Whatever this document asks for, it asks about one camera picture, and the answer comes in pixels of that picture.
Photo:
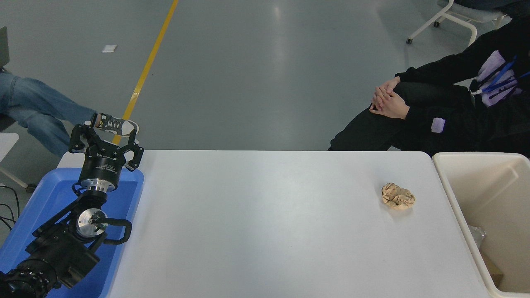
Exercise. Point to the white wheeled chair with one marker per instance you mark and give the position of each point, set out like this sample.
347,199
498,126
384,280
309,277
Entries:
439,18

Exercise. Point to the person's left hand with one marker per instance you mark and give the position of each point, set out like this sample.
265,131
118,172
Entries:
393,107

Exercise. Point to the blue plastic tray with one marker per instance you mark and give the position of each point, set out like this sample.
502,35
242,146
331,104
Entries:
45,198

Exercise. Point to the person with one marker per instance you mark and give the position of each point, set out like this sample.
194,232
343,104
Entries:
33,107
439,103

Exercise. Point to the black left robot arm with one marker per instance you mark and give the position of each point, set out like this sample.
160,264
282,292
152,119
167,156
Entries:
58,252

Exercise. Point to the white paper scrap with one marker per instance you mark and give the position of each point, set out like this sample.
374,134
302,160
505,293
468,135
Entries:
109,48

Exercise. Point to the large pale bin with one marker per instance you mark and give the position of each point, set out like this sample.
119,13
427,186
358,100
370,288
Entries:
488,198

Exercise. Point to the crumpled tan paper ball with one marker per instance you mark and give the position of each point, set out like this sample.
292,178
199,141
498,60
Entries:
397,195

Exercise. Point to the person's right hand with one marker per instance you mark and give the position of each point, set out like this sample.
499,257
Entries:
384,87

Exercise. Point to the silver foil plate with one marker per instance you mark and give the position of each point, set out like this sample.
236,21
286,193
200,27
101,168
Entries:
477,236

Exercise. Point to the white side table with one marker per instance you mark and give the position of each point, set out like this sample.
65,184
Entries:
6,142

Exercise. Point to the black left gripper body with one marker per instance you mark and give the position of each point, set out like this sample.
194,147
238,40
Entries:
102,167

